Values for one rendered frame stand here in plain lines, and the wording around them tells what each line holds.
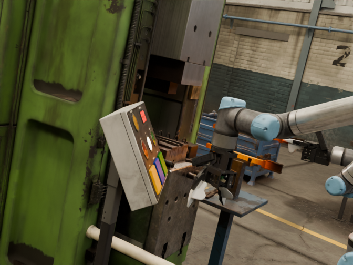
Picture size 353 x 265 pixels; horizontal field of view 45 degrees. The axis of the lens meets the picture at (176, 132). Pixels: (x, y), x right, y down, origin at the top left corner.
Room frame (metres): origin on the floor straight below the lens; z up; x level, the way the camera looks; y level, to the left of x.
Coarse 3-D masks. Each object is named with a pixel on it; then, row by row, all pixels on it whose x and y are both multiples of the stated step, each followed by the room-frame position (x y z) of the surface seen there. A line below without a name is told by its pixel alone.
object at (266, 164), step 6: (210, 144) 2.19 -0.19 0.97; (240, 156) 2.10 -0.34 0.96; (246, 156) 2.08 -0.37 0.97; (258, 162) 2.04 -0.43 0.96; (264, 162) 2.02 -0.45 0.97; (270, 162) 2.02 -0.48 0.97; (276, 162) 2.02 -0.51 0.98; (264, 168) 2.03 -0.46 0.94; (270, 168) 2.02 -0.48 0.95; (276, 168) 2.00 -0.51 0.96
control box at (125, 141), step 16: (128, 112) 1.18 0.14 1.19; (144, 112) 1.44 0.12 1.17; (112, 128) 1.15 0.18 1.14; (128, 128) 1.15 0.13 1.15; (144, 128) 1.34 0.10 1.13; (112, 144) 1.15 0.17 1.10; (128, 144) 1.15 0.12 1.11; (144, 144) 1.24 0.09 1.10; (128, 160) 1.15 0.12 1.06; (144, 160) 1.17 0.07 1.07; (128, 176) 1.15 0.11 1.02; (144, 176) 1.15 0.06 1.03; (128, 192) 1.15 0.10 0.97; (144, 192) 1.15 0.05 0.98; (160, 192) 1.24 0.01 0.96
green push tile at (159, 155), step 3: (159, 153) 1.43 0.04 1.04; (159, 156) 1.38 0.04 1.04; (162, 156) 1.45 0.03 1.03; (159, 159) 1.38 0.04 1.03; (162, 159) 1.42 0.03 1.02; (162, 162) 1.40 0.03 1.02; (162, 165) 1.39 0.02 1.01; (165, 165) 1.45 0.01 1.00; (162, 168) 1.38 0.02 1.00; (165, 168) 1.43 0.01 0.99; (165, 171) 1.41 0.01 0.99; (165, 174) 1.39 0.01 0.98
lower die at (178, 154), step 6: (156, 138) 1.91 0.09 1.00; (168, 138) 1.99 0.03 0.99; (162, 144) 1.84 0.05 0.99; (168, 144) 1.86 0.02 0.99; (174, 144) 1.87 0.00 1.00; (186, 144) 1.94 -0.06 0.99; (162, 150) 1.78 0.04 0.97; (168, 150) 1.78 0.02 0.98; (174, 150) 1.83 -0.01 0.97; (180, 150) 1.89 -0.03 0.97; (186, 150) 1.94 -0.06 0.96; (168, 156) 1.79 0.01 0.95; (174, 156) 1.84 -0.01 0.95; (180, 156) 1.90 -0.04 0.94
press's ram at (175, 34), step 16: (176, 0) 1.76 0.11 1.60; (192, 0) 1.73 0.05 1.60; (208, 0) 1.85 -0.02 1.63; (160, 16) 1.79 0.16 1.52; (176, 16) 1.75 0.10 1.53; (192, 16) 1.75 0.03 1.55; (208, 16) 1.88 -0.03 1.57; (160, 32) 1.78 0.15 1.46; (176, 32) 1.74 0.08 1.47; (192, 32) 1.78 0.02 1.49; (208, 32) 1.91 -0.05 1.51; (160, 48) 1.77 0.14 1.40; (176, 48) 1.74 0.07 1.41; (192, 48) 1.80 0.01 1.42; (208, 48) 1.94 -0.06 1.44; (208, 64) 1.97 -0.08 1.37
